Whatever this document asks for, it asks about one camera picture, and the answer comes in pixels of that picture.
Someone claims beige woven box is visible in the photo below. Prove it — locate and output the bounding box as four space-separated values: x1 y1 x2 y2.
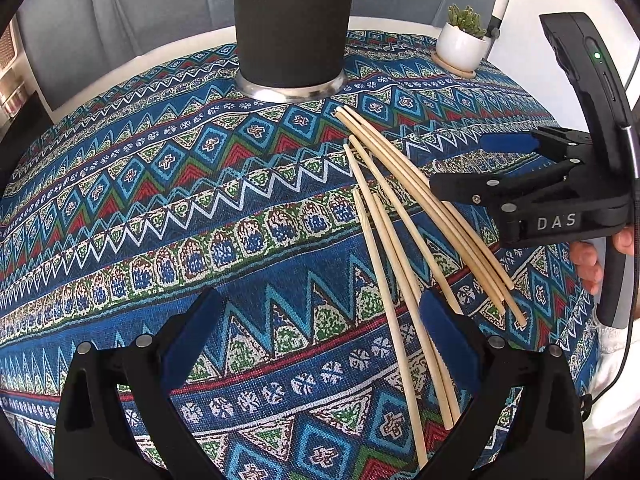
0 22 38 121

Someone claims person's right hand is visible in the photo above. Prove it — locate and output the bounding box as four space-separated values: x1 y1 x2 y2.
570 226 637 297

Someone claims pile of wooden chopsticks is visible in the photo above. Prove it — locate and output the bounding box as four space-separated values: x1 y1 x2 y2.
334 106 527 468

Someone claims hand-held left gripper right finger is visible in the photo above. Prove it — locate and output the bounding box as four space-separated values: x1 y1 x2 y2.
419 287 586 480

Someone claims grey-blue sofa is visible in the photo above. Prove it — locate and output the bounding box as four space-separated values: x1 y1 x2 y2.
17 0 506 111

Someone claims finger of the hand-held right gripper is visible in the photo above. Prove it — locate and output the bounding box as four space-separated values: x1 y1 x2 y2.
429 159 608 221
480 127 599 165

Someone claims black cylindrical utensil holder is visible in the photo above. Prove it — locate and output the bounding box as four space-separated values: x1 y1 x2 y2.
231 0 347 102

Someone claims blue patterned tablecloth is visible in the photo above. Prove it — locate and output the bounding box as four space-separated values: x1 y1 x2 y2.
0 30 601 480

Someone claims small green succulent plant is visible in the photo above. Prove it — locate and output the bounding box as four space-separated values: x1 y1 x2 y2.
446 3 487 40

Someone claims white plant pot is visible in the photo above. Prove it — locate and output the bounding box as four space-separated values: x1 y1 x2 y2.
436 22 490 73

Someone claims round wooden coaster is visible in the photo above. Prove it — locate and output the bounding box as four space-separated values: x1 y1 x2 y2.
431 50 477 80

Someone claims person's white clothing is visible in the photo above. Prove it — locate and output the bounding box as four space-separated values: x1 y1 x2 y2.
582 310 640 471

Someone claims black cable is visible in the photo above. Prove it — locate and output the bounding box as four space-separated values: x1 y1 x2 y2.
582 122 640 411

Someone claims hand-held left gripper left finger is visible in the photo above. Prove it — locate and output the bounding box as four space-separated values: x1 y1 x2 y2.
54 287 231 480

